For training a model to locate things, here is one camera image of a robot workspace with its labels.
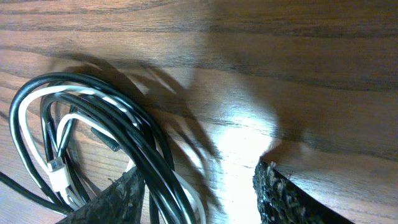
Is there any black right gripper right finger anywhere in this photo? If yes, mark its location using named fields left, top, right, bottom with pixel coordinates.
left=252, top=161, right=352, bottom=224

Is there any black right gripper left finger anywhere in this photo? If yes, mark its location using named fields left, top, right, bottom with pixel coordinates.
left=58, top=167, right=145, bottom=224

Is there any white USB cable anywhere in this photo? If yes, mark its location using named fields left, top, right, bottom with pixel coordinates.
left=17, top=85, right=208, bottom=224

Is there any black USB cable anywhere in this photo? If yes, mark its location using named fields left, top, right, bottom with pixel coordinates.
left=0, top=72, right=198, bottom=224

